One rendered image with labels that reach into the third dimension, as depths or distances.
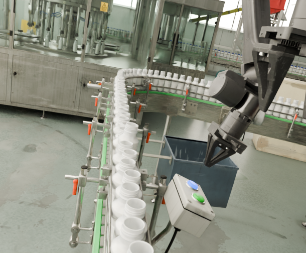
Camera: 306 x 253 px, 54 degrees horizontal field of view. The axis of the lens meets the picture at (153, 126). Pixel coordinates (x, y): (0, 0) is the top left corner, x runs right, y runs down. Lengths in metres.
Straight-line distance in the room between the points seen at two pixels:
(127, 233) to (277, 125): 2.31
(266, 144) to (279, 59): 4.81
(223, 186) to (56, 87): 3.28
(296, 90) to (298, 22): 4.66
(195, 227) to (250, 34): 0.46
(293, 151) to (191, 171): 3.98
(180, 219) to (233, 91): 0.31
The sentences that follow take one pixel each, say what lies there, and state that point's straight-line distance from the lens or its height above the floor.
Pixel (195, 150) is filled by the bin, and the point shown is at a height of 0.89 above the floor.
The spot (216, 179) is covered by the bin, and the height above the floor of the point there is 0.87.
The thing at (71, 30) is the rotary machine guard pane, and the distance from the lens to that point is 4.26.
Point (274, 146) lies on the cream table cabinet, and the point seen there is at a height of 0.13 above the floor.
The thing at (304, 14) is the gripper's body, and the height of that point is 1.51.
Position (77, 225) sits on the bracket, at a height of 0.94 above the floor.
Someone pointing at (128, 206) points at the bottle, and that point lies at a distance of 0.55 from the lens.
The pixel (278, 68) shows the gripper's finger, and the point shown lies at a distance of 0.37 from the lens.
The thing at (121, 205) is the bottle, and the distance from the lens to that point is 0.61.
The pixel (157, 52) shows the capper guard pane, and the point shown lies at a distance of 6.19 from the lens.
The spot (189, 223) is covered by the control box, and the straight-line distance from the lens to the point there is 0.72.
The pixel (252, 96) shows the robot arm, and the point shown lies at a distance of 0.72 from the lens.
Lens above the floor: 1.46
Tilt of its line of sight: 17 degrees down
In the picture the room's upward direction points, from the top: 12 degrees clockwise
